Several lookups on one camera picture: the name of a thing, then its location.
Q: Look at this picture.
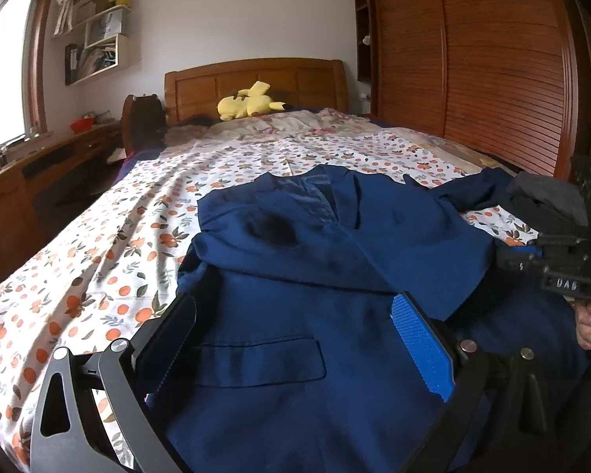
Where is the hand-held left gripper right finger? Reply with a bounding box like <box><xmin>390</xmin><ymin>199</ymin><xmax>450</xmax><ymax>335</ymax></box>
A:
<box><xmin>390</xmin><ymin>291</ymin><xmax>558</xmax><ymax>473</ymax></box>

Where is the dark brown chair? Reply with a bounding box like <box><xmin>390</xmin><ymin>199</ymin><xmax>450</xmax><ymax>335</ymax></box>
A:
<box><xmin>121</xmin><ymin>93</ymin><xmax>167</xmax><ymax>161</ymax></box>

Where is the white wall shelf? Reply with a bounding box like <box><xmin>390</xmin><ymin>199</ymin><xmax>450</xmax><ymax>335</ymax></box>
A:
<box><xmin>52</xmin><ymin>2</ymin><xmax>131</xmax><ymax>87</ymax></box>

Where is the orange floral bedsheet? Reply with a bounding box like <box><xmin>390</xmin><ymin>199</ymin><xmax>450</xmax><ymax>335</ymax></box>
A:
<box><xmin>0</xmin><ymin>128</ymin><xmax>543</xmax><ymax>469</ymax></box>

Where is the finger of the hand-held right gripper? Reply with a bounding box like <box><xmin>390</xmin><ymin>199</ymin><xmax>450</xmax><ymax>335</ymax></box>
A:
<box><xmin>495</xmin><ymin>243</ymin><xmax>545</xmax><ymax>277</ymax></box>

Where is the wooden open side shelf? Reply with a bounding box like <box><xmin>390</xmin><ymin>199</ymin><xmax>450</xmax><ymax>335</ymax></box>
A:
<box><xmin>353</xmin><ymin>0</ymin><xmax>375</xmax><ymax>84</ymax></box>

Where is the navy blue suit jacket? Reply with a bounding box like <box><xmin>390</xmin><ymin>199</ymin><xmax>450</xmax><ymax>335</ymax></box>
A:
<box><xmin>145</xmin><ymin>164</ymin><xmax>591</xmax><ymax>473</ymax></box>

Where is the wooden desk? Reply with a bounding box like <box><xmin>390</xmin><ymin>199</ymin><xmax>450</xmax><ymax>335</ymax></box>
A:
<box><xmin>0</xmin><ymin>121</ymin><xmax>126</xmax><ymax>306</ymax></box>

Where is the dark grey cloth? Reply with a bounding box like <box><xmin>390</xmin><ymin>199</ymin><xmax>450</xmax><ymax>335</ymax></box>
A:
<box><xmin>506</xmin><ymin>171</ymin><xmax>590</xmax><ymax>242</ymax></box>

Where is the window with wooden frame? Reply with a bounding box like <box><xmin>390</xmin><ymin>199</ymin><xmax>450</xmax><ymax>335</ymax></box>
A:
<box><xmin>0</xmin><ymin>0</ymin><xmax>62</xmax><ymax>158</ymax></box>

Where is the wooden slatted wardrobe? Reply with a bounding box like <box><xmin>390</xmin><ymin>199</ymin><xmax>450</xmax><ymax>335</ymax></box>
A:
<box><xmin>364</xmin><ymin>0</ymin><xmax>591</xmax><ymax>181</ymax></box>

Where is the yellow plush toy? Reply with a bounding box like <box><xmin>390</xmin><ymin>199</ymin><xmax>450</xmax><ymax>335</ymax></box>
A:
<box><xmin>217</xmin><ymin>80</ymin><xmax>287</xmax><ymax>122</ymax></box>

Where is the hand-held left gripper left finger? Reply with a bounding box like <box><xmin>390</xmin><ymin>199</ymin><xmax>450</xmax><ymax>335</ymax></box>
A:
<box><xmin>30</xmin><ymin>292</ymin><xmax>199</xmax><ymax>473</ymax></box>

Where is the wooden bed headboard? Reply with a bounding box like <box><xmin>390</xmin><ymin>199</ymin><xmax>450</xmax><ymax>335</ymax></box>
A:
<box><xmin>164</xmin><ymin>58</ymin><xmax>350</xmax><ymax>124</ymax></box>

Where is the beige patterned quilt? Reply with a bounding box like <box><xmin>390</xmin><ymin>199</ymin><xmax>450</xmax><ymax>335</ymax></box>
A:
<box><xmin>209</xmin><ymin>107</ymin><xmax>518</xmax><ymax>175</ymax></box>

